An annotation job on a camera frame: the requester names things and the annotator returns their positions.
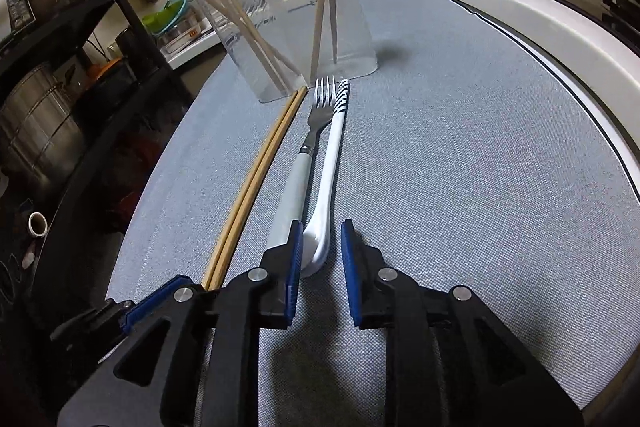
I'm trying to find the orange lid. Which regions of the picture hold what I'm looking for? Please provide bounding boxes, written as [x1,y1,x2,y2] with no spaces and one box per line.
[82,57,127,84]

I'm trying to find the green plastic bowl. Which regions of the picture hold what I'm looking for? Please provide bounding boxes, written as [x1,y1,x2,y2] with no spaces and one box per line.
[142,0,189,36]

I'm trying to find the tape roll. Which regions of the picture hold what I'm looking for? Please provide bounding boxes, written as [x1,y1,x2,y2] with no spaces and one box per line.
[27,211,49,239]

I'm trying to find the white spoon with striped handle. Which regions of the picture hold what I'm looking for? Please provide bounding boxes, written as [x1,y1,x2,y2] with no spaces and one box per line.
[299,78,351,279]

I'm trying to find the black metal shelving rack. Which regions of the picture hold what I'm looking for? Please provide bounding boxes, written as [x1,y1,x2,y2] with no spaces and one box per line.
[0,0,202,313]

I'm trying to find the metal fork with pale handle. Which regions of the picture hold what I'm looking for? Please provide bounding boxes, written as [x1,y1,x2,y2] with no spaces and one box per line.
[266,76,337,250]

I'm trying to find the blue-grey fabric mat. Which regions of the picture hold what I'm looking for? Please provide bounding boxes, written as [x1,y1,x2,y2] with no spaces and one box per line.
[102,0,640,414]

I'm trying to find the large steel pot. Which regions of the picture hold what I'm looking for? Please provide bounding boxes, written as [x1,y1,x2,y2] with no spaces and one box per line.
[0,61,87,190]

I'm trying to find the black glass gas stove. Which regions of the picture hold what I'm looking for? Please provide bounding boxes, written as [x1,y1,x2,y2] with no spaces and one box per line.
[517,0,640,38]

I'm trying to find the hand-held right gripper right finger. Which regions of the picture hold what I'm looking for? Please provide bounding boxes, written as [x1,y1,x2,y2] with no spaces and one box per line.
[340,218,585,427]

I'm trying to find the white box with dark keypad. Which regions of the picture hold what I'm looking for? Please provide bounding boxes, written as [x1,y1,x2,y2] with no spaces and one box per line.
[0,0,37,35]

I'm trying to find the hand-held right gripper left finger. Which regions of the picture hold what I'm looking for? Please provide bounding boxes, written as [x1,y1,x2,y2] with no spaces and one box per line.
[56,219,305,427]

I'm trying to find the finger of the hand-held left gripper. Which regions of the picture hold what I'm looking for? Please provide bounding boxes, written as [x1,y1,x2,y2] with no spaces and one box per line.
[50,278,181,344]

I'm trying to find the dark cylindrical canister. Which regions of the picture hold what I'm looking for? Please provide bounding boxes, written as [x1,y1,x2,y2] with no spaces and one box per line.
[115,27,147,74]

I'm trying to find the clear plastic container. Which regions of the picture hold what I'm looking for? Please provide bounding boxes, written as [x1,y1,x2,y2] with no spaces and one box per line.
[189,0,379,104]

